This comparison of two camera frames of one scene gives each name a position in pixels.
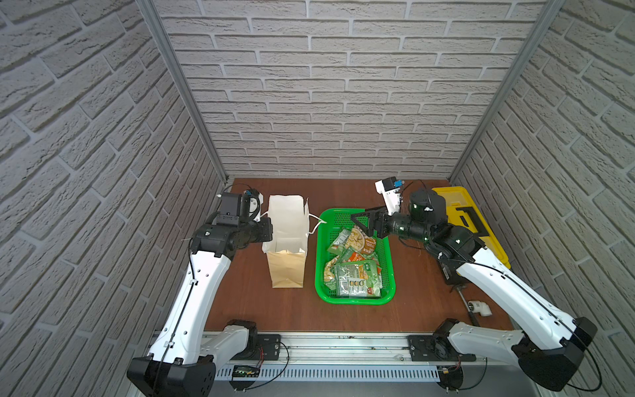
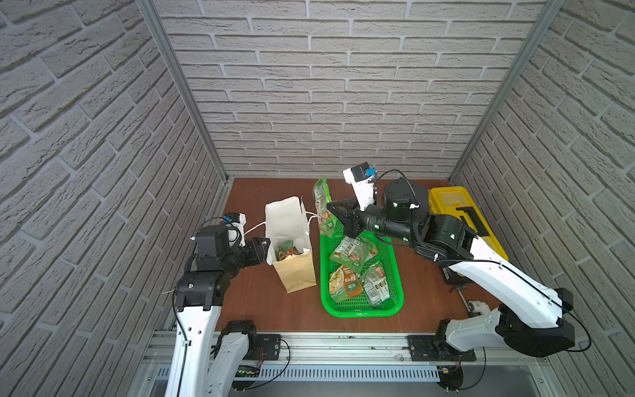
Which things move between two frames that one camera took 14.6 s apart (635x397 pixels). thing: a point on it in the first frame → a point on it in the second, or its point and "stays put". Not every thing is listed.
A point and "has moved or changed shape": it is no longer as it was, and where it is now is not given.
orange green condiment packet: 352,254 → 352,283
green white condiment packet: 358,279 → 354,252
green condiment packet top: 360,241 → 327,222
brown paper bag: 290,224 has moved or changed shape
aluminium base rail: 353,356 stays put
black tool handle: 471,315 stays put
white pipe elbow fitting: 479,307 stays put
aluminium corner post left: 151,16 stays put
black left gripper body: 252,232 → 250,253
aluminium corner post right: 547,18 stays put
